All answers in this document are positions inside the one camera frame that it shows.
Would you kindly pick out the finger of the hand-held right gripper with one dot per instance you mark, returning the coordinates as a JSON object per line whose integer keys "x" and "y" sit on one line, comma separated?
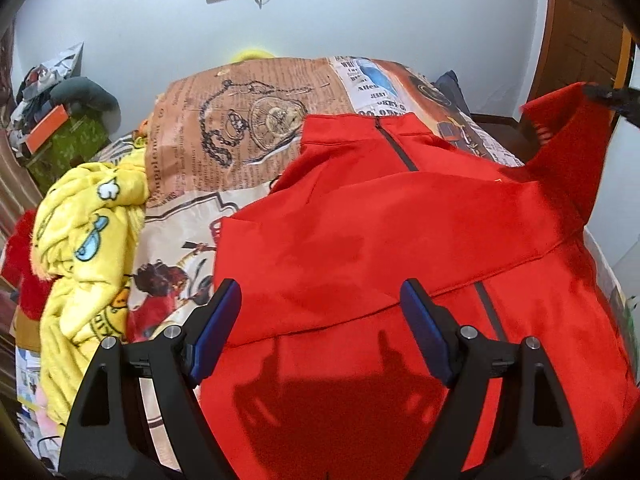
{"x": 607, "y": 94}

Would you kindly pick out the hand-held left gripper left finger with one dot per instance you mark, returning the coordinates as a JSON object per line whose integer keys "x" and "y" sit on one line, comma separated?
{"x": 217, "y": 330}

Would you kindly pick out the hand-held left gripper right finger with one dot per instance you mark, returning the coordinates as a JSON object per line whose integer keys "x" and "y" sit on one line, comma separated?
{"x": 425, "y": 325}

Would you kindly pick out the red zip jacket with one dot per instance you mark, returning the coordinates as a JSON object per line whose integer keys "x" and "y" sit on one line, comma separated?
{"x": 375, "y": 220}

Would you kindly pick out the brown wooden door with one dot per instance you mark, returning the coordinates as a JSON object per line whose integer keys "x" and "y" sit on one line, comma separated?
{"x": 575, "y": 35}

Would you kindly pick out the printed bed sheet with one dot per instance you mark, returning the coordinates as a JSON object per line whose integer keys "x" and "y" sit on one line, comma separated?
{"x": 180, "y": 225}

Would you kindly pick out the dark blue bag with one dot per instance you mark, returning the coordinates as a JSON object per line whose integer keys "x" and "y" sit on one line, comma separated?
{"x": 450, "y": 87}

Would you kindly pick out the yellow cartoon blanket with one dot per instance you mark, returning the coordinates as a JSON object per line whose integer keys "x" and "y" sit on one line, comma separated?
{"x": 85, "y": 240}

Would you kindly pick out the red plush toy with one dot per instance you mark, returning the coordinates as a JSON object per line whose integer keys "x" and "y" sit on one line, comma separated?
{"x": 30, "y": 295}

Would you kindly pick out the brown printed pillow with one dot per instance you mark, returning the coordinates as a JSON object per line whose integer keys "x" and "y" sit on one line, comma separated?
{"x": 225, "y": 125}

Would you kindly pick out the newspaper print pillow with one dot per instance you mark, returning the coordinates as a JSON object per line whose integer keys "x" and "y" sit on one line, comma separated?
{"x": 385, "y": 80}

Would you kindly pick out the orange box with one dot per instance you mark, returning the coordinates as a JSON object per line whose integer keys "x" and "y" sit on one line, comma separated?
{"x": 47, "y": 127}

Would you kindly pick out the grey neck pillow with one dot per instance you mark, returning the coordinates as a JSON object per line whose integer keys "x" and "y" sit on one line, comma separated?
{"x": 85, "y": 91}

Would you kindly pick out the yellow round object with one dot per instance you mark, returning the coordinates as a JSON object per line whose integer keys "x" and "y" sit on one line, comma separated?
{"x": 252, "y": 54}

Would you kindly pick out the silver printed bag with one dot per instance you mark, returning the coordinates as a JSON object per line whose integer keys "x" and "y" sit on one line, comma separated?
{"x": 55, "y": 70}

